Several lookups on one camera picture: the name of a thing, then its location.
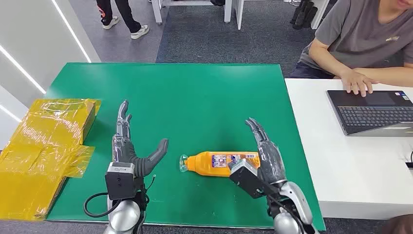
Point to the brown rounded object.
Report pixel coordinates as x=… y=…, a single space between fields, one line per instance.
x=400 y=226

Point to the white table frame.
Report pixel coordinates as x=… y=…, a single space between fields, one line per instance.
x=228 y=11

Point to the yellow taped cardboard box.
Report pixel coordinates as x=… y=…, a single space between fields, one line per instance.
x=38 y=145

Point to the person's right hand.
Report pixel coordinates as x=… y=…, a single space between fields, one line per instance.
x=355 y=80

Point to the person's left forearm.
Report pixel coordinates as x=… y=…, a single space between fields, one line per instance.
x=390 y=76

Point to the seated person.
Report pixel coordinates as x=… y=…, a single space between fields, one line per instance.
x=355 y=32

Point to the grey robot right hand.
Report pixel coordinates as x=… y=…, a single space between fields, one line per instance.
x=271 y=161

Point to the walking person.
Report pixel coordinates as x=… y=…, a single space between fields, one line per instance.
x=127 y=14

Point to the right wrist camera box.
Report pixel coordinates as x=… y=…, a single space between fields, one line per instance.
x=246 y=176

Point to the black boots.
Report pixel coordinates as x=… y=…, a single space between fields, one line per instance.
x=303 y=14

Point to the dark grey laptop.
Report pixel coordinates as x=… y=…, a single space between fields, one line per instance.
x=371 y=113

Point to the orange plastic bottle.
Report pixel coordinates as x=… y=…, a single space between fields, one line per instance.
x=203 y=163

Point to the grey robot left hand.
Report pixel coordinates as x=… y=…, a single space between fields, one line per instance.
x=124 y=148

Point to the black chair base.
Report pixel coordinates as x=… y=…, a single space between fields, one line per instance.
x=217 y=2

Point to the white table leg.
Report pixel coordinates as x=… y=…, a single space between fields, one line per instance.
x=319 y=13
x=239 y=14

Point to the white desk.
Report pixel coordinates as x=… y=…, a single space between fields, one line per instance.
x=348 y=168

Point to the green table mat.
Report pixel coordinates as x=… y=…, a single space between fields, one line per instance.
x=193 y=103

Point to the person's right forearm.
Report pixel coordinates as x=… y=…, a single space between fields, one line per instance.
x=327 y=58

